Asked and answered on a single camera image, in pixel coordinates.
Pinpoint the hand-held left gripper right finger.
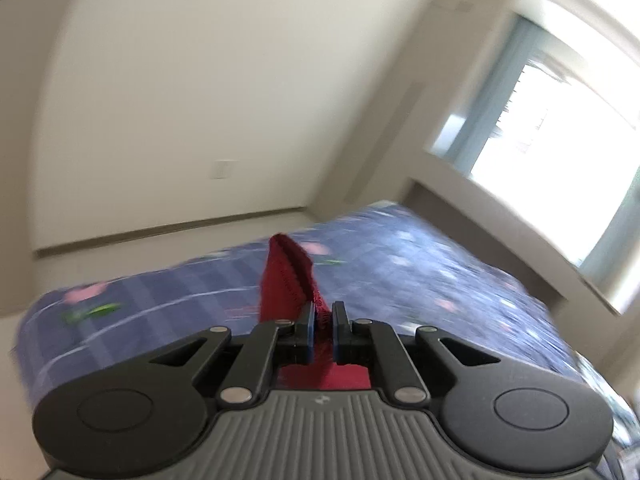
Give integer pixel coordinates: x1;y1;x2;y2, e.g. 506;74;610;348
332;301;502;406

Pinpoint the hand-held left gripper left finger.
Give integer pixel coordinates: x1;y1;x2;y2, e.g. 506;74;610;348
147;301;317;406

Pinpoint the dark red knit garment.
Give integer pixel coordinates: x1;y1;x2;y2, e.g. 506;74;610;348
257;233;372;391

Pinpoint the blue plaid printed blanket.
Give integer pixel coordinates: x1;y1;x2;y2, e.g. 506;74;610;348
12;201;623;461

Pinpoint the beige window ledge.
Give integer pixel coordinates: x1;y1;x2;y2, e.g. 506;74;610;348
404;150;623;317

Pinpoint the pale green curtain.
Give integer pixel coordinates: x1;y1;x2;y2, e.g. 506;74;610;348
579;170;640;283
431;14;537;177

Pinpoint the window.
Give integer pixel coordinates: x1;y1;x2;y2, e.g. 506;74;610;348
470;60;640;271

